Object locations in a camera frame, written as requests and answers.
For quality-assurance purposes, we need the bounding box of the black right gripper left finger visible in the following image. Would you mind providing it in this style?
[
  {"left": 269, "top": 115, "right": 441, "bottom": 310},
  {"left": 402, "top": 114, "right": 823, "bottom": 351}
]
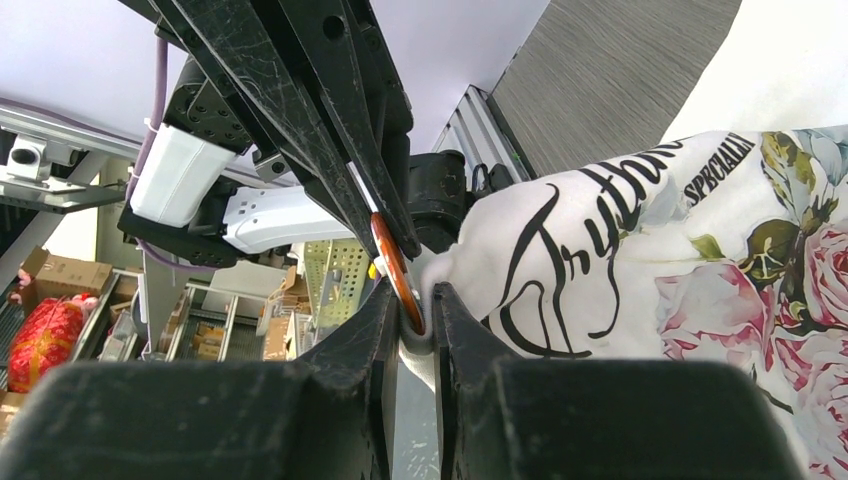
[{"left": 1, "top": 281, "right": 399, "bottom": 479}]

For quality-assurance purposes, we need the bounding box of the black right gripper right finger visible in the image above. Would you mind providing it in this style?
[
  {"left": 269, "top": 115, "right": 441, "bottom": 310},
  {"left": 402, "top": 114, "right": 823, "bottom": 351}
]
[{"left": 432, "top": 283, "right": 802, "bottom": 479}]

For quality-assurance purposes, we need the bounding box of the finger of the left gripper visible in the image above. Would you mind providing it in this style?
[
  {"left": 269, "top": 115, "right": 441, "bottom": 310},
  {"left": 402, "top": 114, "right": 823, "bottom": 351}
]
[
  {"left": 281, "top": 1, "right": 421, "bottom": 258},
  {"left": 154, "top": 1, "right": 377, "bottom": 256}
]

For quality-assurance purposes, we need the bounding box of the round orange blue brooch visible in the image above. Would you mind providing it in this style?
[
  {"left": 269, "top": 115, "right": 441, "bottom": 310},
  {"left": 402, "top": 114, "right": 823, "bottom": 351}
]
[{"left": 370, "top": 212, "right": 426, "bottom": 335}]

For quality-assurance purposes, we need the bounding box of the white floral t-shirt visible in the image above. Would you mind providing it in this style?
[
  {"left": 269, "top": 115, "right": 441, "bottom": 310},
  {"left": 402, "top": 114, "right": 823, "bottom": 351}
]
[{"left": 397, "top": 0, "right": 848, "bottom": 480}]

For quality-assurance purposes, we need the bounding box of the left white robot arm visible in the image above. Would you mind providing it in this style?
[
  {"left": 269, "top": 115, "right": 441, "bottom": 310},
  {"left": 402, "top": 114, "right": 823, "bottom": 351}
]
[{"left": 1, "top": 1, "right": 424, "bottom": 479}]

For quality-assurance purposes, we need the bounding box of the brown cardboard box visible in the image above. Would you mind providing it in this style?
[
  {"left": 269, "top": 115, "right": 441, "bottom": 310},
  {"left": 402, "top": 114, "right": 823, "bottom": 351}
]
[{"left": 19, "top": 247, "right": 113, "bottom": 315}]

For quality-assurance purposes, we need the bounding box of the red patterned bag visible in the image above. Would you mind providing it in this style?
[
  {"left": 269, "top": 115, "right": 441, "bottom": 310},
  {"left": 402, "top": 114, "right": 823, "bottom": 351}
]
[{"left": 7, "top": 295, "right": 88, "bottom": 394}]

